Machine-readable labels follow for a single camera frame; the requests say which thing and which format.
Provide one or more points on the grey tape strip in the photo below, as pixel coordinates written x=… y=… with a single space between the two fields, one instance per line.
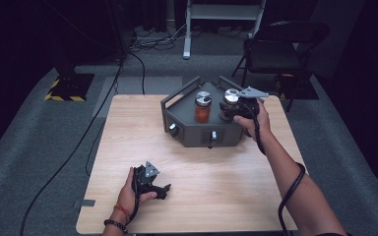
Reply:
x=86 y=203

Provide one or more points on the dark grey metal bin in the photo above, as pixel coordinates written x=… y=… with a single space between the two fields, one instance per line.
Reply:
x=183 y=114

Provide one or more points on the white metal stand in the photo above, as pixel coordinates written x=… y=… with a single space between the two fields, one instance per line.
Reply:
x=223 y=11

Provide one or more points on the brown spice jar silver lid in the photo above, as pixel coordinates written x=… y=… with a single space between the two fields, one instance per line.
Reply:
x=230 y=97

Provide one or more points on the black folding chair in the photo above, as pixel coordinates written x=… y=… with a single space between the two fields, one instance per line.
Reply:
x=275 y=55

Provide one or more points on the person's right hand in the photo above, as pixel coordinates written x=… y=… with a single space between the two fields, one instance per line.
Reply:
x=259 y=124

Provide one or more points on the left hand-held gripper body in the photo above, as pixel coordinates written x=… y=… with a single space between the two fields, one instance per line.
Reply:
x=146 y=178

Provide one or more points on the orange spice jar silver lid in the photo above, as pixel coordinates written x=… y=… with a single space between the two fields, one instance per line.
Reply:
x=202 y=109

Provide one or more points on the black stand base hazard stripes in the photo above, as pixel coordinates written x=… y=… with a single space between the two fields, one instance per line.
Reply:
x=297 y=87
x=70 y=87

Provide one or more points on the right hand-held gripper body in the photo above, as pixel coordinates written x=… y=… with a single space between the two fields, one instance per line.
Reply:
x=247 y=103

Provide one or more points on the person's left hand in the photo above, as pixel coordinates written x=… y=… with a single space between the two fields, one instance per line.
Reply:
x=128 y=196

